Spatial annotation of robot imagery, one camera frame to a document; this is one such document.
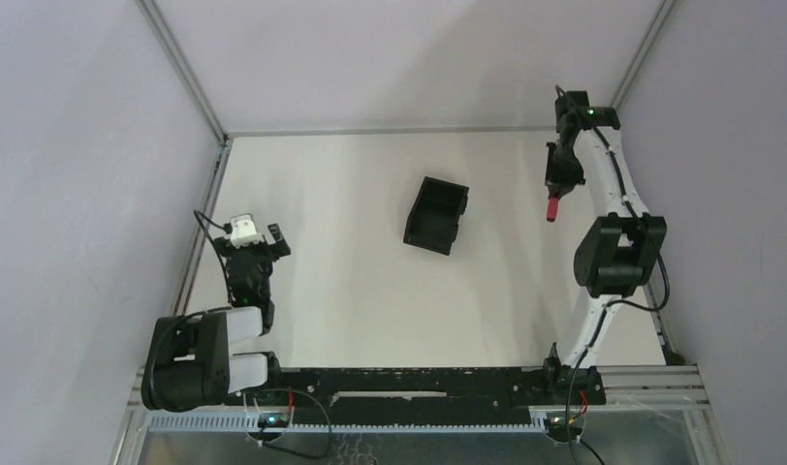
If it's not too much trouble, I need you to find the red handled screwdriver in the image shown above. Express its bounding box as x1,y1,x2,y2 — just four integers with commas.
546,197,559,223

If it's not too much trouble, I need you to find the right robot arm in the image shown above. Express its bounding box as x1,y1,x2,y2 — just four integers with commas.
542,88,667,403

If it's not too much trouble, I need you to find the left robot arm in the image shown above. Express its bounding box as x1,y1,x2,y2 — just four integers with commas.
141,216,291,413

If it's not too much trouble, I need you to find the black plastic bin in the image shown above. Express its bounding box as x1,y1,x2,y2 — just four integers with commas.
403,176,469,256

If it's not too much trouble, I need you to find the left circuit board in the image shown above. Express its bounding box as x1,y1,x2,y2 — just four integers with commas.
258,413,291,429

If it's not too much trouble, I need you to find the circuit board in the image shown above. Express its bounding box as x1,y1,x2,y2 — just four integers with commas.
258,413,291,429
544,415,577,434

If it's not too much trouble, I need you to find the right circuit board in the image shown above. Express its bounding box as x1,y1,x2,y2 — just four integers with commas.
544,415,577,434

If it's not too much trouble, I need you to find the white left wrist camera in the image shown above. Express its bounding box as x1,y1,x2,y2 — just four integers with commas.
226,213,267,249

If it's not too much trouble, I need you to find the aluminium frame rail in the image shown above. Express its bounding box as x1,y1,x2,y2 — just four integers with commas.
170,138,233,316

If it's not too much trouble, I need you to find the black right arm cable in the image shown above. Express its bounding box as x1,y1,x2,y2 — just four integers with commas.
563,125,671,465

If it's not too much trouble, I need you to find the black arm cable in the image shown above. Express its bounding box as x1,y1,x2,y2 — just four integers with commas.
563,125,671,465
193,208,235,303

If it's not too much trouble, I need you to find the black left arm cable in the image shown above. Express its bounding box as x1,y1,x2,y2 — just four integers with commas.
193,208,235,303

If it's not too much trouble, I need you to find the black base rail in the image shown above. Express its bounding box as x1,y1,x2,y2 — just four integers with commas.
269,367,607,427

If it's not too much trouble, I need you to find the white slotted cable duct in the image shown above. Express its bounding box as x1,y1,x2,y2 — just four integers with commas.
146,410,549,434

